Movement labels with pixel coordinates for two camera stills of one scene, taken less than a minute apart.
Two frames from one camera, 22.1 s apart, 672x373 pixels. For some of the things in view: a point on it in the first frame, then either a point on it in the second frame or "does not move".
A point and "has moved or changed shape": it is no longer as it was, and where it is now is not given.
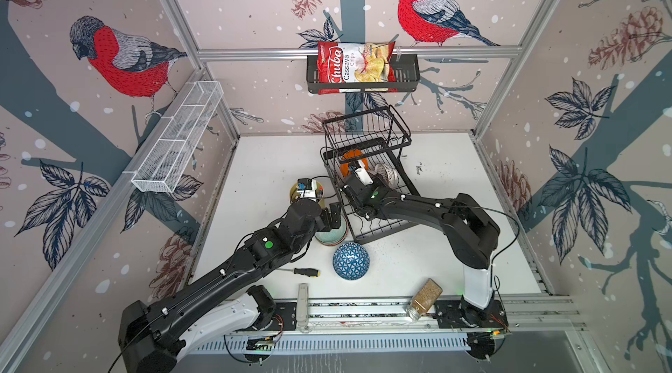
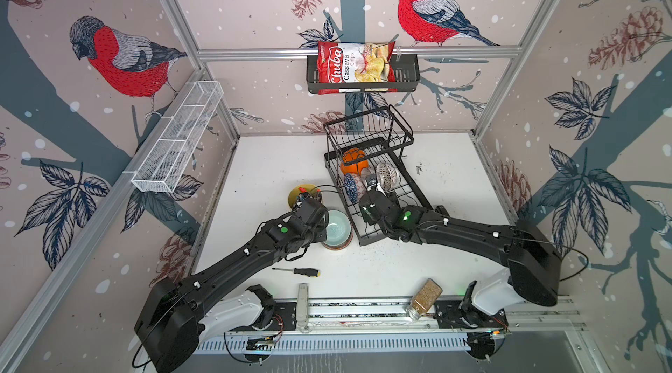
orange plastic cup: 350,158 does not move
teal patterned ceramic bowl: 335,236 does not move
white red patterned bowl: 388,173 does not move
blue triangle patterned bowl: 351,261 has moved or changed shape
